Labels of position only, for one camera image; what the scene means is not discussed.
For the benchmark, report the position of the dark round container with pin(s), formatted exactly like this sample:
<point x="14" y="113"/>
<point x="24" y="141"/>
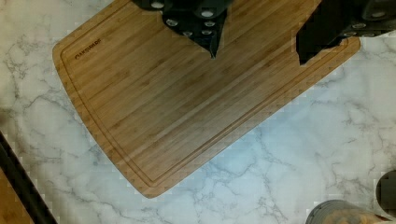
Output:
<point x="385" y="192"/>

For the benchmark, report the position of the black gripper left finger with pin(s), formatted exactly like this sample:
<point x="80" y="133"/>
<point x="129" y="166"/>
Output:
<point x="201" y="21"/>

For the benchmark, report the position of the grey lidded spice jar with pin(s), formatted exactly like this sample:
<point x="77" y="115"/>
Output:
<point x="342" y="212"/>

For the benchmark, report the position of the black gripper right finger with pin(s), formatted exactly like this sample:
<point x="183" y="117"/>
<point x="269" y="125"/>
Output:
<point x="336" y="20"/>

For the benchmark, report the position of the bamboo cutting board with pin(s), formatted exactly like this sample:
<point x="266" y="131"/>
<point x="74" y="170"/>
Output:
<point x="160" y="106"/>

